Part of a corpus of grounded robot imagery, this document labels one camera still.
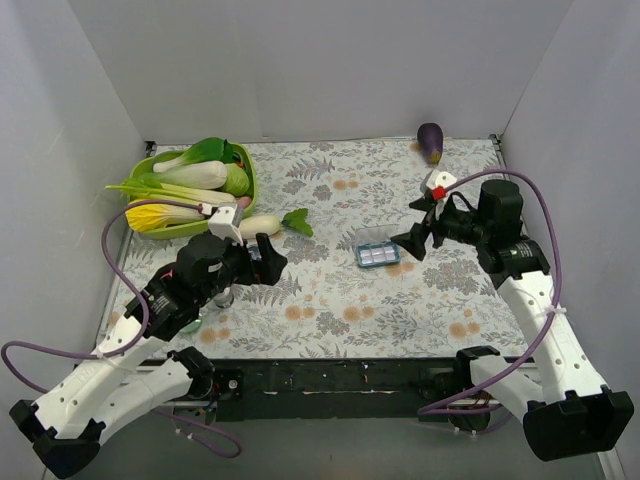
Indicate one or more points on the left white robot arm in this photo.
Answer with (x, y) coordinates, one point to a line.
(68, 424)

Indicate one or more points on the floral table mat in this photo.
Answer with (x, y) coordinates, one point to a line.
(326, 305)

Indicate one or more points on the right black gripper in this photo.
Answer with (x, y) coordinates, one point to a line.
(432, 227)

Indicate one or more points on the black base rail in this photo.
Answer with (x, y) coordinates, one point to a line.
(325, 388)

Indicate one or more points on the green bok choy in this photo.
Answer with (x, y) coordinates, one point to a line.
(208, 149)

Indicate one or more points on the dark blue round pill case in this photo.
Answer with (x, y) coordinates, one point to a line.
(254, 252)

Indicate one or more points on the light green cabbage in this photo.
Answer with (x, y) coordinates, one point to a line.
(237, 181)

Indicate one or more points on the green plastic basket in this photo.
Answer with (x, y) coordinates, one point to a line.
(193, 228)

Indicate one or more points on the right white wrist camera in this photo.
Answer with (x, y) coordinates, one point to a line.
(437, 182)

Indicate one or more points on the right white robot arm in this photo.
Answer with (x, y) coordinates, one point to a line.
(566, 408)

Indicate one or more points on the blue rectangular pill box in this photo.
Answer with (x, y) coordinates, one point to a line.
(373, 246)

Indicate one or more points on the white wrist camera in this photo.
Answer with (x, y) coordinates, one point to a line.
(437, 182)
(224, 221)

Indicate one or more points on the white cap pill bottle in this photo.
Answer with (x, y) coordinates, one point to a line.
(224, 299)

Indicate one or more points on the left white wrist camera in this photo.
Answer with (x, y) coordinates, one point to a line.
(224, 221)

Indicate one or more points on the pink radish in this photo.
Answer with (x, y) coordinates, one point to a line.
(244, 201)

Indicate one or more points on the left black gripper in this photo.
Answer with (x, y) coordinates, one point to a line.
(251, 261)

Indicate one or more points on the green round pill case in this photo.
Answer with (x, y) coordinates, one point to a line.
(192, 327)

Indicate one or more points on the white radish with leaves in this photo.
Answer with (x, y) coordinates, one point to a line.
(270, 225)

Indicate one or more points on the purple eggplant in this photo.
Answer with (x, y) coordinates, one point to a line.
(430, 138)

